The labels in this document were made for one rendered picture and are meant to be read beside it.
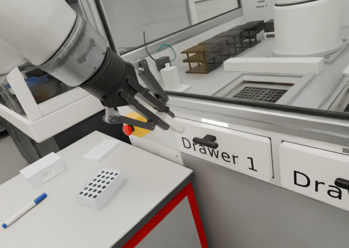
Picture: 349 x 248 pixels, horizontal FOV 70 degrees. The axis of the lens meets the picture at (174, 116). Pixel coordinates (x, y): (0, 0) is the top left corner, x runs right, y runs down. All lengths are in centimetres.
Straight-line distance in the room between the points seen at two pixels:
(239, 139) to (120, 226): 37
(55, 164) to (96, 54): 70
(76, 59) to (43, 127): 91
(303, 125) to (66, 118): 102
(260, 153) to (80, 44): 42
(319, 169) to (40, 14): 50
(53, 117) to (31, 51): 91
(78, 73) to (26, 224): 61
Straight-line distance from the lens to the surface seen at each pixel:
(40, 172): 101
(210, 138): 62
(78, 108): 128
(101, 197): 77
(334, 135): 51
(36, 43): 34
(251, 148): 59
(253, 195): 71
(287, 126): 54
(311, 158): 53
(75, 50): 35
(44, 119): 124
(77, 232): 75
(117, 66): 39
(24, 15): 33
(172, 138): 80
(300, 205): 65
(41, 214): 89
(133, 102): 43
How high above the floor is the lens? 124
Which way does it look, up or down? 25 degrees down
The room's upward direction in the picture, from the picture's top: 15 degrees counter-clockwise
